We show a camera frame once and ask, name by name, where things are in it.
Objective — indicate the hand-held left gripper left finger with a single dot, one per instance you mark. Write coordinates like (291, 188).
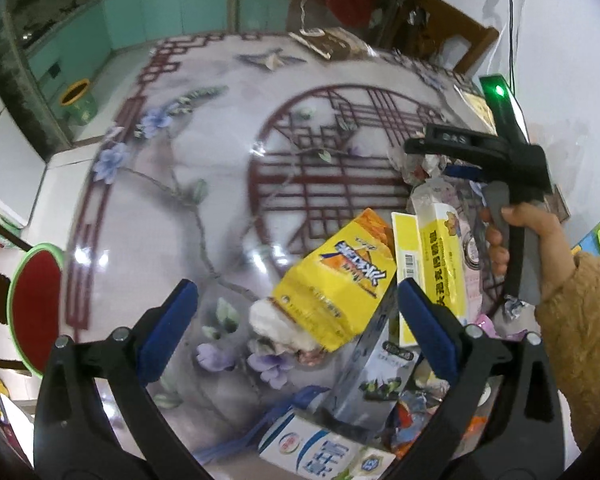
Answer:
(169, 327)

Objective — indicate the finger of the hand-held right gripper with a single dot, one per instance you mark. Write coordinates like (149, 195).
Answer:
(455, 146)
(465, 173)

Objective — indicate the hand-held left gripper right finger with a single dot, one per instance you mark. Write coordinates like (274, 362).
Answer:
(430, 330)

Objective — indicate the grey toothpaste box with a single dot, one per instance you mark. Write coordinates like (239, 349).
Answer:
(375, 360)

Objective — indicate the yellow white carton box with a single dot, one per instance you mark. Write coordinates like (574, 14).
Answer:
(432, 260)

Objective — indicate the pink plastic bag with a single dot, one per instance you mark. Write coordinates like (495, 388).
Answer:
(472, 255)

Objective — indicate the yellow snack bag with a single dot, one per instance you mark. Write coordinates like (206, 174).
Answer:
(340, 285)

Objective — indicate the white tissue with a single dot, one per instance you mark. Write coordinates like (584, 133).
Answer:
(280, 327)

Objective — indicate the person's right forearm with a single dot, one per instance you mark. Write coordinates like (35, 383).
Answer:
(585, 340)

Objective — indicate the person's right hand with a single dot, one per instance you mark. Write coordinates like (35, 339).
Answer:
(550, 245)

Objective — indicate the crumpled white paper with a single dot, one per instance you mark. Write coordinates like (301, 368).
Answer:
(417, 165)

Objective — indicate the yellow paper packet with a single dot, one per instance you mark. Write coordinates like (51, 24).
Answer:
(475, 105)

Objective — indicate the silver foil wrapper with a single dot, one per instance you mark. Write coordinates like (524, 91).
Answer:
(512, 306)

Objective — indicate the colourful candy wrapper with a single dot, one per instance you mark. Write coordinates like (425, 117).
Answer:
(412, 422)

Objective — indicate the plain wooden chair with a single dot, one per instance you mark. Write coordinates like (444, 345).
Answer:
(455, 25)

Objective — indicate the red stool green rim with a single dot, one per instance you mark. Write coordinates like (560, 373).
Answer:
(37, 305)

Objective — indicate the brown flat packet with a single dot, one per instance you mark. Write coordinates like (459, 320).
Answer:
(330, 40)

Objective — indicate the white blue milk carton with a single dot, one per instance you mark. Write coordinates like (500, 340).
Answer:
(310, 452)

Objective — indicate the white refrigerator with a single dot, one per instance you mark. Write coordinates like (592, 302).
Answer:
(5, 170)

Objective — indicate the green yellow-rimmed bin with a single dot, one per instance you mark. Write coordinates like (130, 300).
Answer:
(77, 102)

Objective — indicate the teal cabinets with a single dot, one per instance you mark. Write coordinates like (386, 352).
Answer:
(145, 15)

